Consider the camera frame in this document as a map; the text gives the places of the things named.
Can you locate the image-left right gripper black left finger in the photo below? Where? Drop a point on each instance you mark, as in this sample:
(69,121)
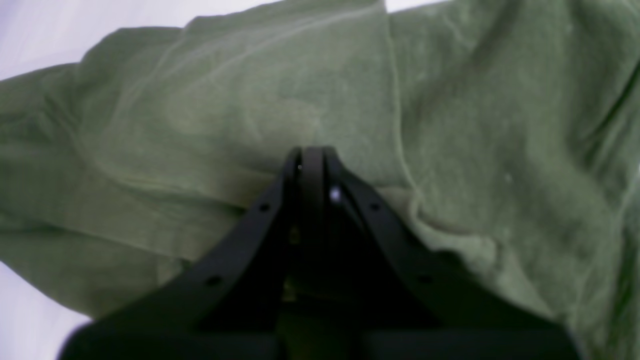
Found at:
(224,307)

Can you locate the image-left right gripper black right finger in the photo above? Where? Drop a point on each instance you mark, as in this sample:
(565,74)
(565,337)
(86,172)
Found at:
(410,303)

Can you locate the olive green T-shirt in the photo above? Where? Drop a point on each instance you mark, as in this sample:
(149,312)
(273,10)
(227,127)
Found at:
(504,132)

